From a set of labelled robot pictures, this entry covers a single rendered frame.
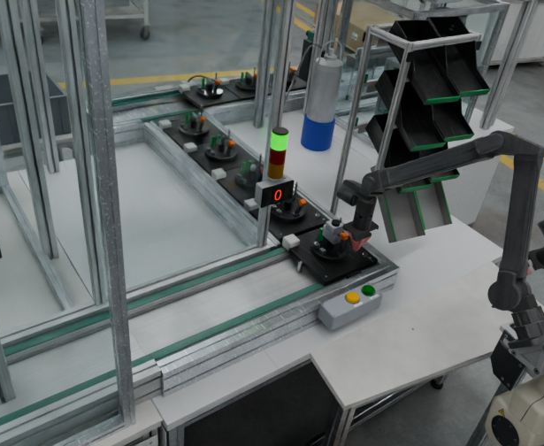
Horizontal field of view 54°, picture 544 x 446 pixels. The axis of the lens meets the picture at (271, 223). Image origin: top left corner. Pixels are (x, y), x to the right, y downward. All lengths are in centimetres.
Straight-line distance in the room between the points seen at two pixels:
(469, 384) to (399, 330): 119
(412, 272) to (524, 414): 61
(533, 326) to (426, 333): 48
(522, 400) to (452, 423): 104
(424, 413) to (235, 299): 133
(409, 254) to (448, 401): 95
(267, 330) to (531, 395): 78
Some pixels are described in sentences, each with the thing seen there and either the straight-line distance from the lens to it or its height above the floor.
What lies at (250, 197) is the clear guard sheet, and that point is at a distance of 172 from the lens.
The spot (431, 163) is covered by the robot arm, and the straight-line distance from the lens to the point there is 156.
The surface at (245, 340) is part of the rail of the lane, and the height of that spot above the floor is 95.
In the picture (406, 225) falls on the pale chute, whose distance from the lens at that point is 202.
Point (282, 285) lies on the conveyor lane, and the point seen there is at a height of 92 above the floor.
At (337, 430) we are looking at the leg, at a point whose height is 71.
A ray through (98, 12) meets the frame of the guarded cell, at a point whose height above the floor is 189.
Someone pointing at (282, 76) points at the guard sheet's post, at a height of 157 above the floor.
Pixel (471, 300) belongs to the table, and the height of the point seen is 86.
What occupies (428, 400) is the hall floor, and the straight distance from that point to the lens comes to 283.
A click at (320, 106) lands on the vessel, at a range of 263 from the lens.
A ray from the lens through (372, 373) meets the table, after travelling 169.
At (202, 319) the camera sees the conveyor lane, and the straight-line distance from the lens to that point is 167.
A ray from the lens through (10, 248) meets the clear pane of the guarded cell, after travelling 103.
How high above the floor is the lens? 213
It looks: 36 degrees down
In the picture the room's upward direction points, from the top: 7 degrees clockwise
